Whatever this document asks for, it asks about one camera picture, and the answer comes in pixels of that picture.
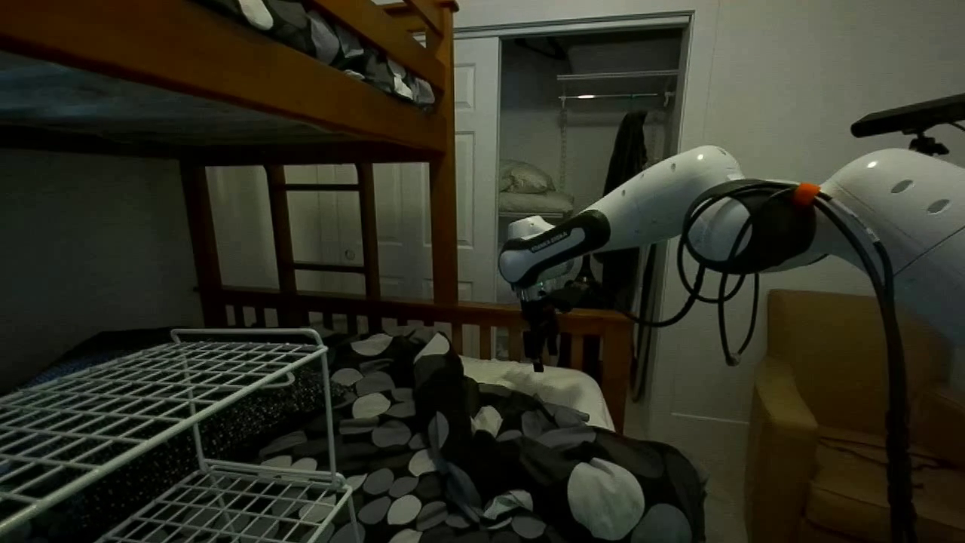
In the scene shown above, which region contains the white mattress sheet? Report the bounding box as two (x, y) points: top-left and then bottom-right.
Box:
(463, 356), (614, 432)

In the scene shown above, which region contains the black camera on stand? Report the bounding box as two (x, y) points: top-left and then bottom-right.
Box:
(851, 94), (965, 156)

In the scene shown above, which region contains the orange cable clip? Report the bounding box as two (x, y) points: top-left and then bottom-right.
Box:
(794, 181), (819, 209)

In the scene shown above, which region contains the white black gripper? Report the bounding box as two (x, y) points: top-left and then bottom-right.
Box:
(499, 213), (611, 365)

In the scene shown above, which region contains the black grey dotted blanket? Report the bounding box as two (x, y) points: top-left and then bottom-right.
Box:
(40, 325), (709, 543)

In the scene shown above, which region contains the dark hanging garment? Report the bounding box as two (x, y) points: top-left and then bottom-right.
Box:
(599, 111), (649, 309)

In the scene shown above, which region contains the yellow armchair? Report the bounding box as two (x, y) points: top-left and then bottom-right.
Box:
(746, 288), (965, 543)

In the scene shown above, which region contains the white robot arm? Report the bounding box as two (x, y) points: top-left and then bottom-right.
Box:
(499, 144), (965, 350)

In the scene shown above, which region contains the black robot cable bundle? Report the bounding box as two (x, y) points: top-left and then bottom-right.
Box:
(642, 177), (921, 543)

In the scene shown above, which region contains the upper bunk dotted bedding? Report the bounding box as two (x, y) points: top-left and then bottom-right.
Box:
(200, 0), (436, 107)

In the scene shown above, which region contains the wooden bunk bed frame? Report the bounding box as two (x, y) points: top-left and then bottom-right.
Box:
(0, 0), (633, 433)

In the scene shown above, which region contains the white wire shelf rack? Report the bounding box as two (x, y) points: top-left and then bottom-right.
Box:
(0, 329), (360, 543)

